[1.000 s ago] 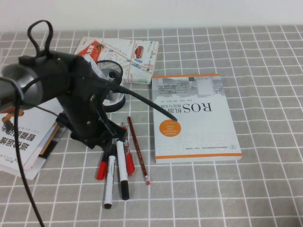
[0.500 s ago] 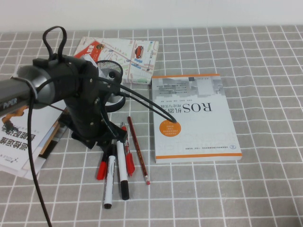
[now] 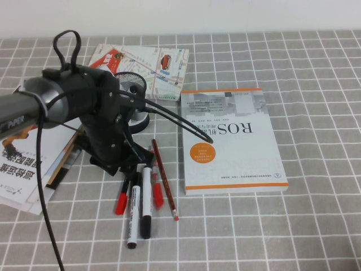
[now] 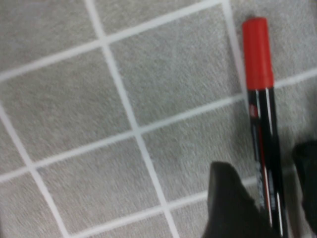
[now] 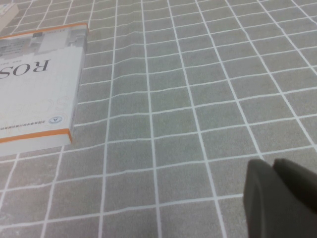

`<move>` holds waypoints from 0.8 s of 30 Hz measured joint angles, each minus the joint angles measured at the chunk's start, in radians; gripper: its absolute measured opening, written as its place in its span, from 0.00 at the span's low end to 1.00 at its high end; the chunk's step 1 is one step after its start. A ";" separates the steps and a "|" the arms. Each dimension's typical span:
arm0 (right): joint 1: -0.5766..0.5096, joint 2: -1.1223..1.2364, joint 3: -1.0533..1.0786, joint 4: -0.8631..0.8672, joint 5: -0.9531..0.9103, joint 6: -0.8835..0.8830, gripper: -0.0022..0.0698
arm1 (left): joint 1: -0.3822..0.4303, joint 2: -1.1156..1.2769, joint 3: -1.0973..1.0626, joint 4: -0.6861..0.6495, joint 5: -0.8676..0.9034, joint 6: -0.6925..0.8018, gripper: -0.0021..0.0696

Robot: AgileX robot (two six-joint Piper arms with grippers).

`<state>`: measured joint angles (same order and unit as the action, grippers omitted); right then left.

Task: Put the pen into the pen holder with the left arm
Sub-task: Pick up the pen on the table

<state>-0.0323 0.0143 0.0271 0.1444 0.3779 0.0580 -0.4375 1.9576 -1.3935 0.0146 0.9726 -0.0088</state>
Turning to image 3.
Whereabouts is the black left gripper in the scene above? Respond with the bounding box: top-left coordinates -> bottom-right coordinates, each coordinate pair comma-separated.
89,139 -> 156,176

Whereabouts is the grey checked tablecloth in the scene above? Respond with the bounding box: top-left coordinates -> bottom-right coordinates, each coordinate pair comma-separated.
0,29 -> 361,271

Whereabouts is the red gel pen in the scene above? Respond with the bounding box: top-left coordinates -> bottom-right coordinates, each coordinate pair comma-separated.
148,145 -> 164,210

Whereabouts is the black mesh pen holder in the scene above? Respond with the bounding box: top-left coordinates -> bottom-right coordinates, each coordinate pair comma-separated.
114,72 -> 151,134

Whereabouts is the white marker black cap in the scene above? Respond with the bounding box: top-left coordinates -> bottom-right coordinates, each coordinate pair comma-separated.
140,166 -> 155,240

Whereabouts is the slim black red-capped pen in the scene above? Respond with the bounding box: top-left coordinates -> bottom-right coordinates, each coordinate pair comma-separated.
115,174 -> 131,216

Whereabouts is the white orange ROS book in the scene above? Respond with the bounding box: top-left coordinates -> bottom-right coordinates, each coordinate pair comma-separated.
179,88 -> 289,196

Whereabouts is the dark red pencil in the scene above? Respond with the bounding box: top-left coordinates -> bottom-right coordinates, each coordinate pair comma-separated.
151,138 -> 181,221

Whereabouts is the thin black cable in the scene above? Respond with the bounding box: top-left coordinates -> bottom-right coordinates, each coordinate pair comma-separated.
118,89 -> 214,144

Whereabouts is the map cover book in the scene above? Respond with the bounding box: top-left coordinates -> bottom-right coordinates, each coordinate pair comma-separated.
87,44 -> 190,102

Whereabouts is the white marker printed label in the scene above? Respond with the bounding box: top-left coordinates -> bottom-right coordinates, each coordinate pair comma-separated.
126,172 -> 142,250

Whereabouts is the white paper booklet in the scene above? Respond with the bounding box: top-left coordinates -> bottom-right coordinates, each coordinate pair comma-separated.
0,180 -> 54,216

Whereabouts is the brown cover brochure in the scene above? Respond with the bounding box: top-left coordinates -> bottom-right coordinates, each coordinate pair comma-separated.
46,131 -> 85,186

